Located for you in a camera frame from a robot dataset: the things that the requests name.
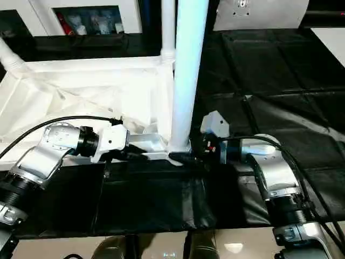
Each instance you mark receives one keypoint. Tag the white plastic table top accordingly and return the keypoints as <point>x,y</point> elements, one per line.
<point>81,81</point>

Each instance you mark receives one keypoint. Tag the white plastic table leg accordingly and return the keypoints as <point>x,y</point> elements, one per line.
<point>186,67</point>
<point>167,27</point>
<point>10,58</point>

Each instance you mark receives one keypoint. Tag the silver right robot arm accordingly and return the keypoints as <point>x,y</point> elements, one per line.
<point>277,167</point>

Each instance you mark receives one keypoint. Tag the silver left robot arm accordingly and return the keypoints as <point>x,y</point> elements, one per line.
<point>40,159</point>

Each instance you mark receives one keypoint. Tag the black padded work mat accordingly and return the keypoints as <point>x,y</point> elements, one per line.
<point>283,81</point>

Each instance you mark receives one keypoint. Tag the small white jar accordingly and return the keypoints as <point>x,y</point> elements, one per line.
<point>82,30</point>
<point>118,28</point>

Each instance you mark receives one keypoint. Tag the patterned white jar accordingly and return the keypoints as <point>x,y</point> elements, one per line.
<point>104,25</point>

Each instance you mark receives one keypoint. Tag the red bottle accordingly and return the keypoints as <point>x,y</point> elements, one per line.
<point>65,27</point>

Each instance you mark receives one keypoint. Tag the black cabinet with gold label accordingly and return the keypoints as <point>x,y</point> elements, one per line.
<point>153,16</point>

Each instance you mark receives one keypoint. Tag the grey printed cushion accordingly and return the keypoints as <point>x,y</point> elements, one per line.
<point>269,19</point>

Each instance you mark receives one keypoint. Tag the white glass-door cabinet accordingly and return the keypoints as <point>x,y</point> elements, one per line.
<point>35,16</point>

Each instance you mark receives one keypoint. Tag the white flat board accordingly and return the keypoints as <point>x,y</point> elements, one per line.
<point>330,43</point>

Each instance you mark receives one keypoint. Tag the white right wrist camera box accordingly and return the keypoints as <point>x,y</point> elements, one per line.
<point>217,122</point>

